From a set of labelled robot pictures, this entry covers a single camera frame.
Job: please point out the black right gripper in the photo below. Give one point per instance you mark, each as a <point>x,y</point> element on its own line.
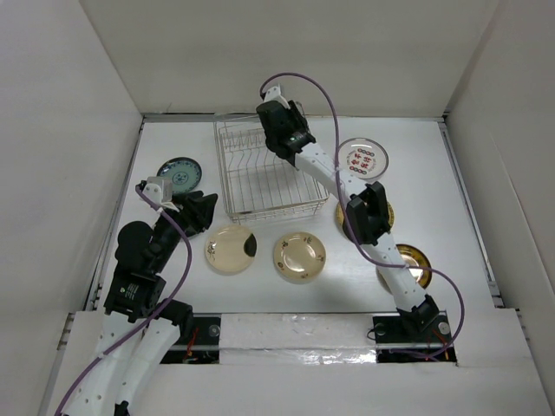
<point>296,114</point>

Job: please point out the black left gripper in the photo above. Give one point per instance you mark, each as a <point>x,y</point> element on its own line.
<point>177,201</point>

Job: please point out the black round plate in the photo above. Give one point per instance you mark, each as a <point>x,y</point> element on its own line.
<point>196,211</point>

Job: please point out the cream plate black patch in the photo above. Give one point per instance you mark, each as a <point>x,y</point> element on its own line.
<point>231,249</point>

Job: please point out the white plate red characters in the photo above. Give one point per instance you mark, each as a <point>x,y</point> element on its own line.
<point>364,158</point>

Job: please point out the round woven bamboo plate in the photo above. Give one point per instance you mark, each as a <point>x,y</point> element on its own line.
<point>339,217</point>

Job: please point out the cream floral round plate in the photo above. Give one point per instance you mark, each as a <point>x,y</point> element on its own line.
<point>299,257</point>

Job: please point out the yellow brown patterned plate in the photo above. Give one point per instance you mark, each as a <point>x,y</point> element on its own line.
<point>415,257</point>

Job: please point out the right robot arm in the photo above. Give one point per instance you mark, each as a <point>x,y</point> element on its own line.
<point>364,205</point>

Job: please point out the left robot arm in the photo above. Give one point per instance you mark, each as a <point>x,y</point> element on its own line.
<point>139,324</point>

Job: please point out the blue patterned round plate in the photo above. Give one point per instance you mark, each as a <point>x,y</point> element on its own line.
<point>184,173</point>

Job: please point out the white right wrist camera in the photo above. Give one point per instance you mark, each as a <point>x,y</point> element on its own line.
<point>275,93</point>

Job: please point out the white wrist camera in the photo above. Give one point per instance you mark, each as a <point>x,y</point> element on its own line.
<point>275,93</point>
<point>159,190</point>

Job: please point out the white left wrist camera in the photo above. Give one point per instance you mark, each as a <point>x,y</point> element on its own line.
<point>159,190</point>

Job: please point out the metal wire dish rack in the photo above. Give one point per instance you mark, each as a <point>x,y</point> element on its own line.
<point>256,184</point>

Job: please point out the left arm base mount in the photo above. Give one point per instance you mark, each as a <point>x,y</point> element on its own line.
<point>200,346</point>

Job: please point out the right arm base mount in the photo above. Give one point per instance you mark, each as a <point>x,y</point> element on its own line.
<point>394,343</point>

